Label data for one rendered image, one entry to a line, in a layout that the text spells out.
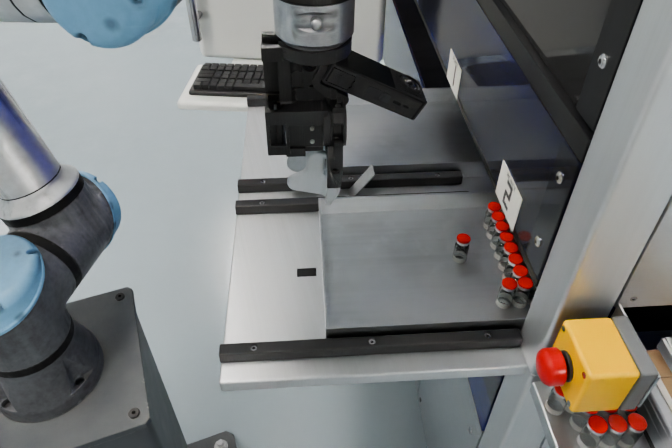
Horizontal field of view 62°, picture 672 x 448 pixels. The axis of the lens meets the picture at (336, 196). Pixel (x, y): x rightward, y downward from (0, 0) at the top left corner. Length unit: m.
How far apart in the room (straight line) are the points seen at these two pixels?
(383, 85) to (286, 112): 0.10
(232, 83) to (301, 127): 0.87
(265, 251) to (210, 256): 1.24
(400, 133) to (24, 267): 0.71
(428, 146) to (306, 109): 0.58
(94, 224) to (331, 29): 0.49
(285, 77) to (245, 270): 0.40
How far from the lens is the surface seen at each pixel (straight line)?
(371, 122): 1.17
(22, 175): 0.82
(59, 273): 0.82
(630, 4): 0.56
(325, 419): 1.71
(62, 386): 0.88
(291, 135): 0.57
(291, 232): 0.92
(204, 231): 2.22
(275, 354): 0.76
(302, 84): 0.56
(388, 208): 0.95
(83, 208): 0.85
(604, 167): 0.58
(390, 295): 0.83
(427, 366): 0.77
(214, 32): 1.57
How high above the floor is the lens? 1.53
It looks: 41 degrees down
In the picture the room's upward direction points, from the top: straight up
